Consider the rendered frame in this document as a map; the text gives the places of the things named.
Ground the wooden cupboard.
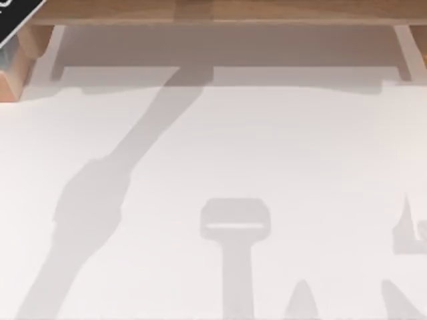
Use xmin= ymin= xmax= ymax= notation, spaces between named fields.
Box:
xmin=0 ymin=0 xmax=427 ymax=102

